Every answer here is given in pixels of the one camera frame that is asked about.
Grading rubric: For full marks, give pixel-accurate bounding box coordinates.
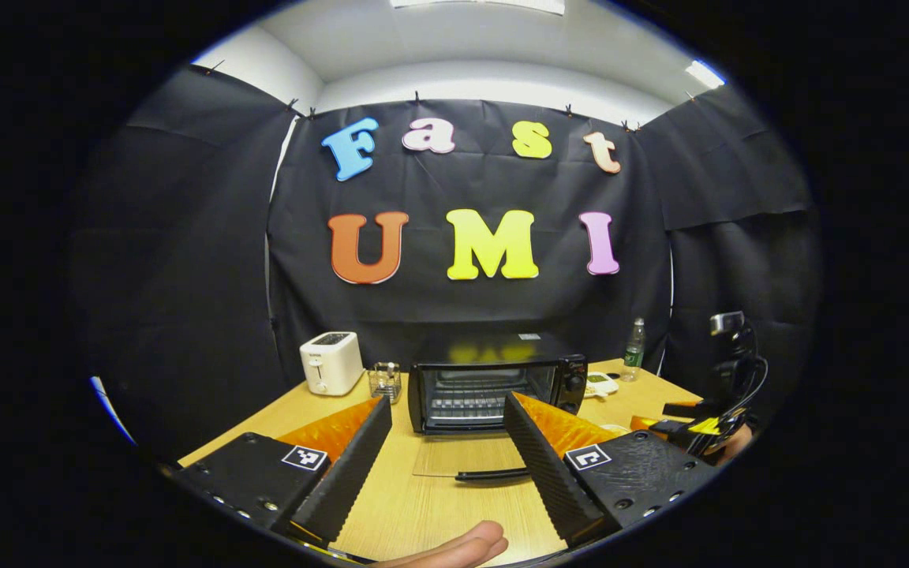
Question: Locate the ceiling light panel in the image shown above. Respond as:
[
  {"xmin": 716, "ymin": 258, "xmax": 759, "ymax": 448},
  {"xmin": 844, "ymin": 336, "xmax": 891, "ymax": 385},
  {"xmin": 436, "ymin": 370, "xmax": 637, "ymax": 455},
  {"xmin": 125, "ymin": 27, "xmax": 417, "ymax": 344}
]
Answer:
[
  {"xmin": 685, "ymin": 60, "xmax": 727, "ymax": 90},
  {"xmin": 390, "ymin": 0, "xmax": 566, "ymax": 16}
]

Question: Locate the white toaster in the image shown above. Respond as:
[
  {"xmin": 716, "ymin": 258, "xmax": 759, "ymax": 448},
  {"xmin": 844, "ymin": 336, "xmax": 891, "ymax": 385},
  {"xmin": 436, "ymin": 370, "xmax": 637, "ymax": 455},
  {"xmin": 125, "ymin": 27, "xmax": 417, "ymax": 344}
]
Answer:
[{"xmin": 299, "ymin": 331, "xmax": 365, "ymax": 397}]

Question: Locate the green plastic bottle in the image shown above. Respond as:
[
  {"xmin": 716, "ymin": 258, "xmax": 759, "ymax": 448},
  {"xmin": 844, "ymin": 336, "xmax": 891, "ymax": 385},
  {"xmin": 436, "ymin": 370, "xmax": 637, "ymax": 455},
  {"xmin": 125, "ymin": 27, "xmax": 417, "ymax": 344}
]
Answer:
[{"xmin": 621, "ymin": 317, "xmax": 647, "ymax": 383}]

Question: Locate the black electric oven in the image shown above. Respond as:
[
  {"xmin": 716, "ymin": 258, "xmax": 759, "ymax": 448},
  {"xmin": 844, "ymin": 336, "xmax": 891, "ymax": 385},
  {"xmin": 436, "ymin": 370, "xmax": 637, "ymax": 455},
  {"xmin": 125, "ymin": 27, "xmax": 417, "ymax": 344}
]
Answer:
[{"xmin": 407, "ymin": 332, "xmax": 589, "ymax": 483}]

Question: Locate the black backdrop cloth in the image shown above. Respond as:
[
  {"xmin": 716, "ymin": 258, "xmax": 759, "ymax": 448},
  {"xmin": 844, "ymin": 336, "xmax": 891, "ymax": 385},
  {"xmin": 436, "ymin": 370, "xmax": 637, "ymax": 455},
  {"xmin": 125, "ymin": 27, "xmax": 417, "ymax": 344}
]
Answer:
[{"xmin": 68, "ymin": 63, "xmax": 822, "ymax": 462}]

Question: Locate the small glass jar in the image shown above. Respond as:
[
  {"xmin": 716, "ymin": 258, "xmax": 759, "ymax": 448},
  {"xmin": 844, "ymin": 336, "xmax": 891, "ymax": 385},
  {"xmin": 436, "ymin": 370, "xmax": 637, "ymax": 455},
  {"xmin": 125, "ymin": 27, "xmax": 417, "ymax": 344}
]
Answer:
[{"xmin": 368, "ymin": 361, "xmax": 403, "ymax": 405}]

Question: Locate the row of black cloth clips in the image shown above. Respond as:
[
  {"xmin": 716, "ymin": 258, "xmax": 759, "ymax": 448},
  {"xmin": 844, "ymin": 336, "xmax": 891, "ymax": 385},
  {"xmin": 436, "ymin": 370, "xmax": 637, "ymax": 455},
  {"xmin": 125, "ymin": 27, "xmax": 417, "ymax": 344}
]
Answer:
[{"xmin": 206, "ymin": 59, "xmax": 696, "ymax": 133}]

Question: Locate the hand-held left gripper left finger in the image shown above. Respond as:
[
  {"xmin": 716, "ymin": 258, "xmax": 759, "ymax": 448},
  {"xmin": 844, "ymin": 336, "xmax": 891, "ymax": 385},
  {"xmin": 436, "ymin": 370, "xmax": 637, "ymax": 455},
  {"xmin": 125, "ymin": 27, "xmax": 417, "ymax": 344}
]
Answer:
[{"xmin": 163, "ymin": 394, "xmax": 394, "ymax": 547}]

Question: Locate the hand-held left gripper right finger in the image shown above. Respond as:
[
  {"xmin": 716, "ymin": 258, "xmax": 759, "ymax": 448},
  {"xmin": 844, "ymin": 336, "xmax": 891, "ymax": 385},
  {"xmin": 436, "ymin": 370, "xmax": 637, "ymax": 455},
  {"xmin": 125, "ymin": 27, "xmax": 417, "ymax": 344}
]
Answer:
[{"xmin": 503, "ymin": 391, "xmax": 722, "ymax": 549}]

